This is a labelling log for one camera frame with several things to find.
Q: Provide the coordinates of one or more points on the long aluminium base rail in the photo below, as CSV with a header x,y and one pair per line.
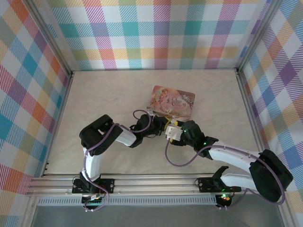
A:
x,y
154,186

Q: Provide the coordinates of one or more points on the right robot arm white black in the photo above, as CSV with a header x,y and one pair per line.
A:
x,y
270,175

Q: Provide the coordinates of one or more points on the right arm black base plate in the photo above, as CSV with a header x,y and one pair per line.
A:
x,y
206,184

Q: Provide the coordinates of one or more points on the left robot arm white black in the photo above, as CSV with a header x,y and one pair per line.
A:
x,y
97,134

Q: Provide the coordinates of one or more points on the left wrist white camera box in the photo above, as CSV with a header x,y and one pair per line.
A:
x,y
150,113

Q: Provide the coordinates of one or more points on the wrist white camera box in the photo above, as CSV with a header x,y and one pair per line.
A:
x,y
172,133
150,113

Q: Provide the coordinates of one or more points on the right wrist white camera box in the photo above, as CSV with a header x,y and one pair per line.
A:
x,y
172,133

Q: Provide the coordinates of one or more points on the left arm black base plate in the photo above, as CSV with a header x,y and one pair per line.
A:
x,y
106,185

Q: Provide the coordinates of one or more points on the pink illustrated book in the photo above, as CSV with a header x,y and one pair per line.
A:
x,y
172,99

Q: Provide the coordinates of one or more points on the aluminium frame post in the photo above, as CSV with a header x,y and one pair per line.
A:
x,y
55,40
255,35

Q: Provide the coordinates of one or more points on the aluminium frame leg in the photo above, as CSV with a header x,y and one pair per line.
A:
x,y
285,212
29,212

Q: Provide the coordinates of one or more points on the aluminium side rail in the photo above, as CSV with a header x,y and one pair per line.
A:
x,y
249,106
61,111

